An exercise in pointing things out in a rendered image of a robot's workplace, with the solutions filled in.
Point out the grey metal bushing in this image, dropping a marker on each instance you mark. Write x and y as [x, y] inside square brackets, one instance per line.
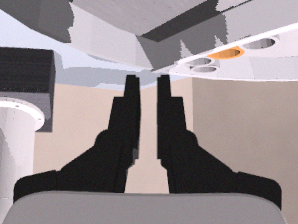
[206, 69]
[262, 44]
[202, 61]

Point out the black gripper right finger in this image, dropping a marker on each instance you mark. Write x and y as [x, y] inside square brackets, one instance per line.
[193, 168]

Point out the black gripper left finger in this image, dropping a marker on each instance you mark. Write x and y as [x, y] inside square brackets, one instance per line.
[104, 166]

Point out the bronze bushing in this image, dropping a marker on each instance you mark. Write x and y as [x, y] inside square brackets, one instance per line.
[228, 53]

